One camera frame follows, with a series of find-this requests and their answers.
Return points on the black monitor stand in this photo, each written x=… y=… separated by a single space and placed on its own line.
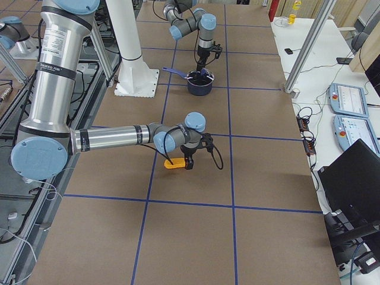
x=352 y=237

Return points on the black laptop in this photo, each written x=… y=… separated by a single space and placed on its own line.
x=353 y=179

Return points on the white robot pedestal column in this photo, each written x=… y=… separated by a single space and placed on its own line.
x=135 y=78

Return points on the orange black power strip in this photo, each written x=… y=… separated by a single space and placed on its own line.
x=307 y=135

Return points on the aluminium frame post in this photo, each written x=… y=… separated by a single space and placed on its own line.
x=309 y=42

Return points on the teach pendant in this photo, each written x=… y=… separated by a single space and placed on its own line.
x=348 y=129
x=348 y=100

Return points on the dark blue pot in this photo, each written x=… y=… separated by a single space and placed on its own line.
x=193 y=89

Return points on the upper teach pendant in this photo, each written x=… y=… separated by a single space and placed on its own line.
x=348 y=100

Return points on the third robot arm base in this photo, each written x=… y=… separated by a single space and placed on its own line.
x=17 y=40

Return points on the lower teach pendant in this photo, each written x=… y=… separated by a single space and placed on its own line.
x=348 y=129

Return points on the orange toy corn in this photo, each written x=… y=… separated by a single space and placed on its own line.
x=175 y=163

